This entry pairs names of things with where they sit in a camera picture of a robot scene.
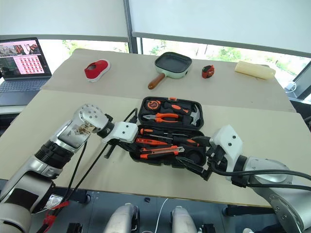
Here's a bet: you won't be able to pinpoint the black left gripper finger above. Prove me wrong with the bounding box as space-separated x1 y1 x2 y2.
104 144 117 160

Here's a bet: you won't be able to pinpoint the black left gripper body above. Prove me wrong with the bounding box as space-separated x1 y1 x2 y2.
113 140 134 152

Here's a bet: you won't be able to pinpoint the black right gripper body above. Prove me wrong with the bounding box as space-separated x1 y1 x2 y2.
206 145 228 172

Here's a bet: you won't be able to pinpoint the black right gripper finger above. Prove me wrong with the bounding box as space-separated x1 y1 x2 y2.
175 156 210 182
191 136 212 147

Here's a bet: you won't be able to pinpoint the orange black screwdriver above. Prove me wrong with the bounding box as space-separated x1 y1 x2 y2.
148 133 201 147
138 128 189 137

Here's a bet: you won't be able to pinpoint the orange voltage tester pen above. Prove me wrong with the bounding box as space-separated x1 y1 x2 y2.
135 137 171 147

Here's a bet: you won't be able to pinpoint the black plastic tool case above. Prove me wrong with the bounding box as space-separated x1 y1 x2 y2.
128 96 212 168

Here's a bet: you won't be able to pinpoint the orange black utility knife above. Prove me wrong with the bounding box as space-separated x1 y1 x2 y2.
139 145 184 160

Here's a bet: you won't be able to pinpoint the orange black tape measure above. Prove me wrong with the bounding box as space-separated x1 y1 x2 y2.
145 100 162 111

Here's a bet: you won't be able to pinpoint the silver robot right leg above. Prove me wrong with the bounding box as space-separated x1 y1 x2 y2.
171 205 198 233

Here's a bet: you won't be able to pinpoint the silver robot leg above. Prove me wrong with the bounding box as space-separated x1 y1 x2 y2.
104 203 140 233
171 205 198 233

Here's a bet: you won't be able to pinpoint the silver robot left leg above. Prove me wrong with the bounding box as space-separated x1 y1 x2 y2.
104 203 140 233

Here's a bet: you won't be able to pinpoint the red black tape measure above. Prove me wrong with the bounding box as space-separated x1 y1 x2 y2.
201 64 216 80

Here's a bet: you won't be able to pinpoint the red slip-on shoe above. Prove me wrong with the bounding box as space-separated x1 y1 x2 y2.
84 60 111 83

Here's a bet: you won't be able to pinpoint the cream rolled cloth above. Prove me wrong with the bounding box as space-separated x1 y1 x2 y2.
234 60 276 81

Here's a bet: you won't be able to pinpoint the open grey laptop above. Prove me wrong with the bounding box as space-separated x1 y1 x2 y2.
0 36 52 106

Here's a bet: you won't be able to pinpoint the white roller blind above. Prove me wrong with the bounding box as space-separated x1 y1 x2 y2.
128 0 311 59
0 0 130 42

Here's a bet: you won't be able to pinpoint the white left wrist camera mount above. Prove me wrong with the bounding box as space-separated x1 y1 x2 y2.
101 121 139 144

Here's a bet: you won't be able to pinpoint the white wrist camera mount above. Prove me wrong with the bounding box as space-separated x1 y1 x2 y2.
209 124 244 168
101 121 139 144

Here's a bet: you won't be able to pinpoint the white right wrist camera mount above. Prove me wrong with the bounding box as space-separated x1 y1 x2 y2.
209 124 244 168

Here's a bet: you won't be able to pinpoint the claw hammer with black handle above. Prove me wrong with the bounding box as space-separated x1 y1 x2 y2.
163 101 202 127

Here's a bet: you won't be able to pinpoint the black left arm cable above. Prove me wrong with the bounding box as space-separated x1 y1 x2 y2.
64 107 138 203

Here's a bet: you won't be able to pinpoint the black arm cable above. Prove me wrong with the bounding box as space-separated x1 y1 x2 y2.
209 161 311 191
64 107 138 203

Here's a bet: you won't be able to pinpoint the orange handled pliers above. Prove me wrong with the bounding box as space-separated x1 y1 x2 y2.
142 112 181 124

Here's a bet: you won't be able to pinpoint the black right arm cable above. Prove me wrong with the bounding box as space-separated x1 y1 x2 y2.
209 161 311 191

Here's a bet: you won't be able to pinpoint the white hanging cable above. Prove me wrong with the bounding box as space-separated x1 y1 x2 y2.
156 197 170 233

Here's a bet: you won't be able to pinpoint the green pan with wooden handle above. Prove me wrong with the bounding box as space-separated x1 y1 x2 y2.
147 51 193 91

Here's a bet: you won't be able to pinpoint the red cable tape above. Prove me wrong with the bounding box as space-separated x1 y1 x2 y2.
43 201 70 227

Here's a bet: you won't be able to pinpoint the dark window frame post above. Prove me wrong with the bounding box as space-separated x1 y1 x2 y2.
122 0 144 55

